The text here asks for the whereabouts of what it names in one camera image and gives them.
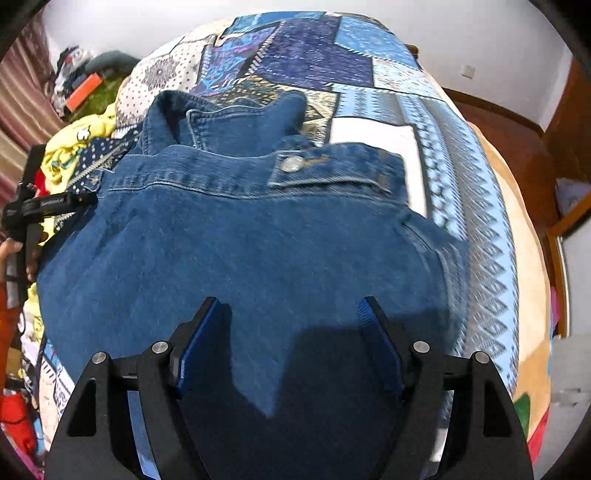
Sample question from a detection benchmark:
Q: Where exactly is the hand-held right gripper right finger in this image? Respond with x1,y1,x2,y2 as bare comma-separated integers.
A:
359,296,534,480

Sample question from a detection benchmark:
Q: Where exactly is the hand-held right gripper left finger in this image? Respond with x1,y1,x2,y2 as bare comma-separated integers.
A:
44,296,232,480

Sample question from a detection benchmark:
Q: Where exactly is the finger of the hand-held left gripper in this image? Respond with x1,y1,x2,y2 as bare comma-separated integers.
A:
60,194,100,215

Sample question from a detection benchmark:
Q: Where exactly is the blue denim jacket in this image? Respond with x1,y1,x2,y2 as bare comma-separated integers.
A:
37,90,467,480

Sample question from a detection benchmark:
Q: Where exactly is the pile of mixed clothes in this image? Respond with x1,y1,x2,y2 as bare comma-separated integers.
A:
53,46,98,112

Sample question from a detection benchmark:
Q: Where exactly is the person's left hand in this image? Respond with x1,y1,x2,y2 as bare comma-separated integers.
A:
0,240,41,283

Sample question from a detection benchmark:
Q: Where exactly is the navy polka-dot garment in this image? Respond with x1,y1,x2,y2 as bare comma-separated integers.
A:
68,134,140,195

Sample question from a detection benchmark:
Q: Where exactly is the yellow printed blanket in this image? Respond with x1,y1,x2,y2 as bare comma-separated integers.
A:
41,104,122,241

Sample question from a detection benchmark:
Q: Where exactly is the striped red curtain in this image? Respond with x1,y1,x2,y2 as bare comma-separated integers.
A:
0,23,65,195

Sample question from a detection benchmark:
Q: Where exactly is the green patterned cloth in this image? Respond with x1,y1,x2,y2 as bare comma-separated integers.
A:
76,78,126,121

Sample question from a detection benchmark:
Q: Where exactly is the orange box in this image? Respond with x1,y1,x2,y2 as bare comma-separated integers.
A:
67,76,101,112

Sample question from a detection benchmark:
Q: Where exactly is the grey pillow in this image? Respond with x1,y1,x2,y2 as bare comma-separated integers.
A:
88,51,140,78

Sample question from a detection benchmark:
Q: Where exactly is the tan bed sheet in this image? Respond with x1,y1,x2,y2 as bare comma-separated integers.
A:
471,120,555,455

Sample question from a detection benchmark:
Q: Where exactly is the red printed cloth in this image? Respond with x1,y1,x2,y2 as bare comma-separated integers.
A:
0,391,38,459

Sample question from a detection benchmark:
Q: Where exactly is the white sliding wardrobe door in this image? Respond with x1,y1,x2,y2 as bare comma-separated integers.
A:
547,178,591,462

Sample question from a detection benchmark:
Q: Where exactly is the blue patchwork blanket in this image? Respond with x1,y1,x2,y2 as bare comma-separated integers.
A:
34,11,520,462

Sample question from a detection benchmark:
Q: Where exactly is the wooden door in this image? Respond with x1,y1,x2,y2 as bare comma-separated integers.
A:
542,58,591,185

